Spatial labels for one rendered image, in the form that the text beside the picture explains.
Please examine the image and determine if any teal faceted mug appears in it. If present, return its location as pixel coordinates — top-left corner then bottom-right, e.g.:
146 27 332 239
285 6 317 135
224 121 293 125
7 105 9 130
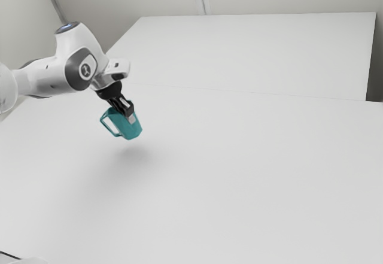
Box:
99 107 144 141

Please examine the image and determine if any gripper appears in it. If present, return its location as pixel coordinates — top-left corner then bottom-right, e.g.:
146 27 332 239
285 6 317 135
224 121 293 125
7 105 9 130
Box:
95 80 136 125

